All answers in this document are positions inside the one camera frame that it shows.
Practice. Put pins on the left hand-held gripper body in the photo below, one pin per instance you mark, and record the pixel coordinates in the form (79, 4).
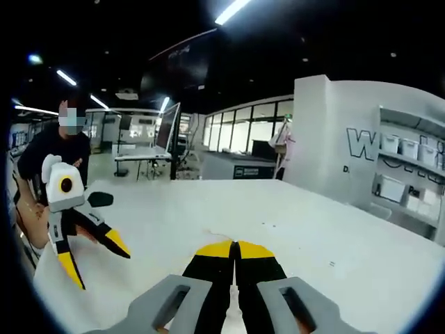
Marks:
(66, 195)

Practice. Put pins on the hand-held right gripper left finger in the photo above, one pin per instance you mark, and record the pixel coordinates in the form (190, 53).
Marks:
(208, 278)

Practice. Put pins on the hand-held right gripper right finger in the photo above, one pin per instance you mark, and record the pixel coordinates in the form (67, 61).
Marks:
(257, 278)

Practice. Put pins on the person's left hand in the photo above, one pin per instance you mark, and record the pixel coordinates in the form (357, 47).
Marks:
(83, 232)

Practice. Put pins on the white workbench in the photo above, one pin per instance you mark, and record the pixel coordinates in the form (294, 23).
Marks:
(142, 156)

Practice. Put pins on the grey counter cabinet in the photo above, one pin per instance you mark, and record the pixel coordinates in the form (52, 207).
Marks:
(222, 167)

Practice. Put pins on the ceiling air vent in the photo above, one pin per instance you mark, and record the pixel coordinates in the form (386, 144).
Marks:
(127, 94)

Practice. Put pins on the large tilted display screen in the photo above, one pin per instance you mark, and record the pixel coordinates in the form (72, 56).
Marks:
(167, 128)

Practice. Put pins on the black monitor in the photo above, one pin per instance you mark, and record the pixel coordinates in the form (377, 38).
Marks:
(263, 149)

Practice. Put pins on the white pink object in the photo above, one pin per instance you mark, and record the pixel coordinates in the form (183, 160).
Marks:
(283, 146)

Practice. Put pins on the round ceiling light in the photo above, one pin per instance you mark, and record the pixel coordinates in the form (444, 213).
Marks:
(34, 59)

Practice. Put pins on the white lettered partition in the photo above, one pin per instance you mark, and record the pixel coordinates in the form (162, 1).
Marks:
(313, 139)

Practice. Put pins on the white flat box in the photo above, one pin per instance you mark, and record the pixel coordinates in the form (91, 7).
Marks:
(393, 188)

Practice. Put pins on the dark hanging ceiling screen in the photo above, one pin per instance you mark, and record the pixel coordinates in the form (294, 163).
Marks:
(180, 66)

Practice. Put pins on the grey shelving unit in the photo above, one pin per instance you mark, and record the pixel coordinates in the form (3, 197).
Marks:
(410, 167)

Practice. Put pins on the white storage bin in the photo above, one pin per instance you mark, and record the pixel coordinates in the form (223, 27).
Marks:
(428, 152)
(409, 148)
(390, 143)

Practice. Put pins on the long ceiling light strip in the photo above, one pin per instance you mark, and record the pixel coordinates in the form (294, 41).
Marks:
(231, 12)

